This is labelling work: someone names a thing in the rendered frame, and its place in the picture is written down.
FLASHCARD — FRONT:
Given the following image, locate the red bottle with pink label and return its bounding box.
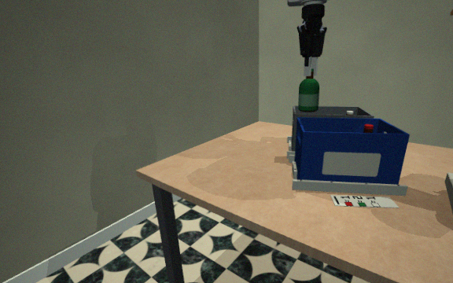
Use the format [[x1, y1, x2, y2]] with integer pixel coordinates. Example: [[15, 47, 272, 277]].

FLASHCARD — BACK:
[[363, 124, 374, 133]]

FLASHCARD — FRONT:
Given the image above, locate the green bottle with pale green label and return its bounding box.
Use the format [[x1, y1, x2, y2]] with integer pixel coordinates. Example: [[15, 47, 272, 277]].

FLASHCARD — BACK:
[[298, 69, 319, 112]]

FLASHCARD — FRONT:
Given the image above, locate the dark blue crate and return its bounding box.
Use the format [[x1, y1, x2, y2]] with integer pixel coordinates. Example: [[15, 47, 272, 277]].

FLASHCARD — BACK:
[[296, 117, 410, 185]]

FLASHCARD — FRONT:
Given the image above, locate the dark grey divided crate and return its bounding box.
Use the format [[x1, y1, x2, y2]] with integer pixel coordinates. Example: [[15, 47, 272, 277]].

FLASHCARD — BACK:
[[292, 105, 374, 151]]

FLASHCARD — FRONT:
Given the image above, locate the white paper pick list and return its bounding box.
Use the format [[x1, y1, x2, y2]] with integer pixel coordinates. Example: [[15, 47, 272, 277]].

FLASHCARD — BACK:
[[330, 195, 399, 208]]

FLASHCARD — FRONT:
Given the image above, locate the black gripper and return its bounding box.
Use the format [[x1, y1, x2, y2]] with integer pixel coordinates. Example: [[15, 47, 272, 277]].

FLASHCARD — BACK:
[[297, 4, 327, 76]]

